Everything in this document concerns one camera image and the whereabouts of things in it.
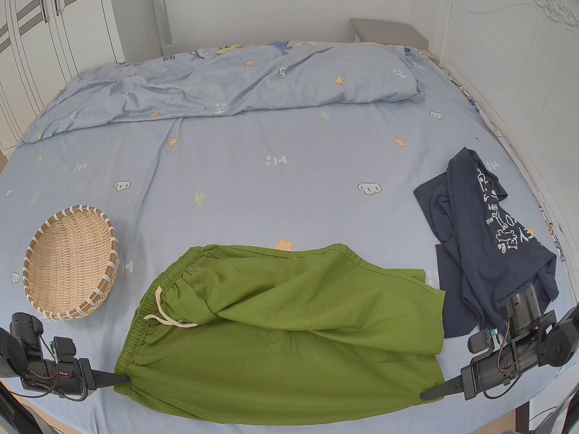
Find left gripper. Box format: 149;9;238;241
59;357;98;400

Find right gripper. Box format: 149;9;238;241
460;348;521;401

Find green shorts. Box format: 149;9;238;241
113;243;448;425

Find round woven basket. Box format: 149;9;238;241
23;205;120;321

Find bed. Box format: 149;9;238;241
0;0;579;434

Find dark blue T-shirt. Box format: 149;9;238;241
414;147;561;339

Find pale blue quilt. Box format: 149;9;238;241
18;41;426;146

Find grey bedside table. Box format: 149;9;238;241
349;18;429;51

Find white wardrobe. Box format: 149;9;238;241
0;0;125;153

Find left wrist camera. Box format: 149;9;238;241
53;337;76;360

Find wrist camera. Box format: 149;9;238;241
467;328;496;356
53;337;76;360

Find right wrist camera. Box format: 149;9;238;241
467;328;496;356

